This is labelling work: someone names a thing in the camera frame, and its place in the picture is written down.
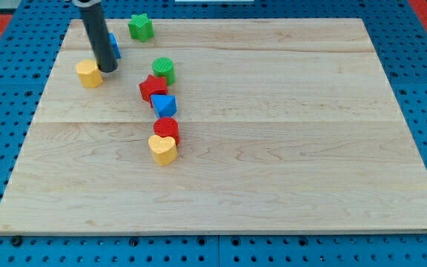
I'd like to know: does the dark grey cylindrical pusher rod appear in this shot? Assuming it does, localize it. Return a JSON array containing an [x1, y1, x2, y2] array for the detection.
[[72, 0, 118, 73]]

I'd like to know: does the light wooden board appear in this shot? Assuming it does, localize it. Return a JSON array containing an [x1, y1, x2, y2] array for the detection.
[[0, 19, 427, 236]]

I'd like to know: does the blue cube block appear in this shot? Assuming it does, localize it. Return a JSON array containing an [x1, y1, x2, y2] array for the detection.
[[109, 33, 121, 59]]

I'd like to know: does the red star block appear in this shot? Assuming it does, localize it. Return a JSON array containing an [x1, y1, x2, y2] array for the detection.
[[139, 74, 168, 108]]

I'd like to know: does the yellow hexagon block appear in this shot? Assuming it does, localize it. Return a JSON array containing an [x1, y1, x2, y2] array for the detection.
[[76, 59, 103, 88]]

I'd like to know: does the green star block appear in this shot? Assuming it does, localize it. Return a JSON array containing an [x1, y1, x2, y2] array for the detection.
[[128, 13, 154, 42]]

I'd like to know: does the green cylinder block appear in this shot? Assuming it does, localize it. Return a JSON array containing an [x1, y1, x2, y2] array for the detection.
[[151, 57, 176, 85]]

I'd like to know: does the blue triangle block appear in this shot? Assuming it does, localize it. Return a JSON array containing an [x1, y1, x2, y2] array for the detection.
[[151, 94, 177, 118]]

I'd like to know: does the yellow heart block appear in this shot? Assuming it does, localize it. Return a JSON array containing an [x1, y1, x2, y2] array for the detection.
[[148, 135, 178, 166]]

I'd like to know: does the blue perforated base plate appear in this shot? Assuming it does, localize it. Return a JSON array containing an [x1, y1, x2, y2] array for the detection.
[[0, 0, 427, 266]]

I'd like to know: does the red cylinder block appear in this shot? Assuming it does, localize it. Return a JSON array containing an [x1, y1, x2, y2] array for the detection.
[[153, 117, 180, 145]]

